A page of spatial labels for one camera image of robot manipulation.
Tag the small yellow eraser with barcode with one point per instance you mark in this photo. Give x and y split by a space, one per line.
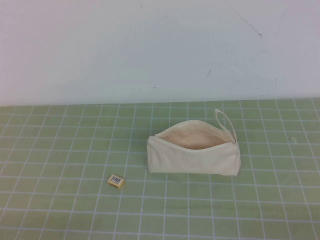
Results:
116 180

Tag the cream canvas pencil case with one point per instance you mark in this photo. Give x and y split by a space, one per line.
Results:
190 160

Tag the green grid cutting mat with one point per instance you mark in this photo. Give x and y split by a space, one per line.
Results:
75 150

